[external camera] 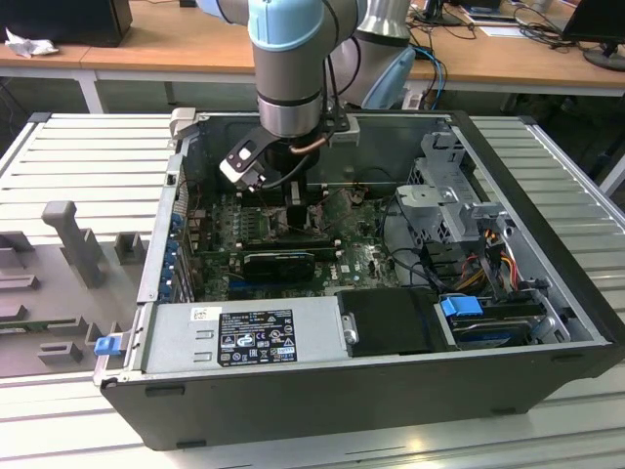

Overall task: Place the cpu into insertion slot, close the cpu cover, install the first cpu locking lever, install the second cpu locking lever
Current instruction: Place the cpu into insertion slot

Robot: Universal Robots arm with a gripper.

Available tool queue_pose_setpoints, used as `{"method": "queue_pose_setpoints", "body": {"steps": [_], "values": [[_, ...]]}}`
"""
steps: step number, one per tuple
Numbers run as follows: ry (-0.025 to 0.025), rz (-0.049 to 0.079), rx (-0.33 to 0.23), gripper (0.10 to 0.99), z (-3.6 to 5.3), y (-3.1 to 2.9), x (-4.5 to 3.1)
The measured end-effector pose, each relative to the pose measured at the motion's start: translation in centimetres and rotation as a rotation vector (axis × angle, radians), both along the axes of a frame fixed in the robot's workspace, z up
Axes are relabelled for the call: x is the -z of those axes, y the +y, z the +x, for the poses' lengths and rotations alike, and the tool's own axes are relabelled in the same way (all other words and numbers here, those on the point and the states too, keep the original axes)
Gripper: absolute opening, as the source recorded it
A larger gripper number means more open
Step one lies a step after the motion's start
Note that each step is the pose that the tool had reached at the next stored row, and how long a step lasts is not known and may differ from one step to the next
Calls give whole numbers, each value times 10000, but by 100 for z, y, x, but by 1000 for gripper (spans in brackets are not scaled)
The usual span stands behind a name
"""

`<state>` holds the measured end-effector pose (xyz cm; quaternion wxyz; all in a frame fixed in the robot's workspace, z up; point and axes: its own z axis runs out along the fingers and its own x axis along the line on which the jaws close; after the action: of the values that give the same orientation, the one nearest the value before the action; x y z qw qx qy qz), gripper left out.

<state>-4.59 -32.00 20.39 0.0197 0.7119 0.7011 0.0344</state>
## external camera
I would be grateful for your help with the CPU socket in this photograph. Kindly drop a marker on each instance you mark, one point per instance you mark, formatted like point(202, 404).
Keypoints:
point(279, 223)

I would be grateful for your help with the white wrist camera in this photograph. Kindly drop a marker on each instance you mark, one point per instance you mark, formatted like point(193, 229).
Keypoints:
point(234, 168)

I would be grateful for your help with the black monitor with stand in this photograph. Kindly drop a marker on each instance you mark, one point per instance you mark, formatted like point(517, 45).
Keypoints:
point(593, 19)

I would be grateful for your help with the grey power supply unit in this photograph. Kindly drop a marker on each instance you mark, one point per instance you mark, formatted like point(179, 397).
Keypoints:
point(185, 342)

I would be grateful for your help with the black RAM slot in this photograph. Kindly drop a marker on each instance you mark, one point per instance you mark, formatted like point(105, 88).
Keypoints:
point(276, 199)
point(273, 238)
point(315, 188)
point(288, 245)

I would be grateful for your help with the black open PC case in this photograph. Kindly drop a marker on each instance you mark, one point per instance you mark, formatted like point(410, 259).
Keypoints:
point(342, 405)

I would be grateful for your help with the black round monitor foot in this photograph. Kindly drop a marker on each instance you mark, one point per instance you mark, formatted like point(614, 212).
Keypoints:
point(439, 19)

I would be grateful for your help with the white paper sheets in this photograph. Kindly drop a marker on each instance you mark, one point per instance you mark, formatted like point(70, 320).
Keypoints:
point(498, 30)

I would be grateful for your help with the black plastic shroud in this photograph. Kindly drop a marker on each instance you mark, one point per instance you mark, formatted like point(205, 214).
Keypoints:
point(386, 322)

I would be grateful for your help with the round coin battery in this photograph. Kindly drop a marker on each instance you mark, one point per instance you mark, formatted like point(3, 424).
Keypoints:
point(358, 196)

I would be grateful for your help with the white furniture leg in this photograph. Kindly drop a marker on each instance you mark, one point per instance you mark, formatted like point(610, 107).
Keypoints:
point(616, 176)

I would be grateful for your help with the black graphics card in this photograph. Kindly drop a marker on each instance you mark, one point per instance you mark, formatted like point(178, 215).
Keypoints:
point(278, 266)

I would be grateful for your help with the crumpled white paper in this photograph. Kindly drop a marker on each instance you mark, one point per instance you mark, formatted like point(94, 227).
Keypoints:
point(29, 46)

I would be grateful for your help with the blue bracket clip strip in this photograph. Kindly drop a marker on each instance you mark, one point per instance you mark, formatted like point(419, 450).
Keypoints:
point(172, 259)

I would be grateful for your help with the metal drive cage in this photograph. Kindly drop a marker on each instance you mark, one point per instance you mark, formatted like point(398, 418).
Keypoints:
point(429, 200)

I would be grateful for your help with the grey parts rack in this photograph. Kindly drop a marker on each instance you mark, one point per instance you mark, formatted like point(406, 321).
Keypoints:
point(58, 293)

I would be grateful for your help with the green motherboard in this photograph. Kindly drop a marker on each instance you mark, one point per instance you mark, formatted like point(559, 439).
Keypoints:
point(361, 254)

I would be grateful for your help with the blue disk carrier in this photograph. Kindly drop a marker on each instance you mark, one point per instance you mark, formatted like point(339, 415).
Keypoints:
point(459, 312)

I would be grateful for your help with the green RAM stick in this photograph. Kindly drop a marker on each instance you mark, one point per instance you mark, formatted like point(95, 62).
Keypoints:
point(10, 327)

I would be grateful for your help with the black computer box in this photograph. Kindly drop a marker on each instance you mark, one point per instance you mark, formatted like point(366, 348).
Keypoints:
point(63, 22)

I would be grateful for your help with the white labelled adapter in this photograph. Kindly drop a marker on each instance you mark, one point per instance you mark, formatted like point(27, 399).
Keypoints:
point(412, 100)

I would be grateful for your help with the hard disk drive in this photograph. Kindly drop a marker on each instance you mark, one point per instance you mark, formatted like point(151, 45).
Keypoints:
point(493, 334)

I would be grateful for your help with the blue case latch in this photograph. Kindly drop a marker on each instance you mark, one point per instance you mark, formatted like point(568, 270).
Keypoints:
point(108, 346)

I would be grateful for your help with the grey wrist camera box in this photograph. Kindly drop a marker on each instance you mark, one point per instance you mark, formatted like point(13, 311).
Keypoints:
point(346, 137)

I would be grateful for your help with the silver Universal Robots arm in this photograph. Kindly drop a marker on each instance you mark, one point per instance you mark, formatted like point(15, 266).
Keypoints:
point(288, 73)

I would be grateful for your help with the blue expansion slot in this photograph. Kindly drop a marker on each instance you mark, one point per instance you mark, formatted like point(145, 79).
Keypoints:
point(237, 290)

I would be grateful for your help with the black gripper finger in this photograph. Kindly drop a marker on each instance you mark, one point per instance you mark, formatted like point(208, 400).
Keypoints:
point(298, 217)

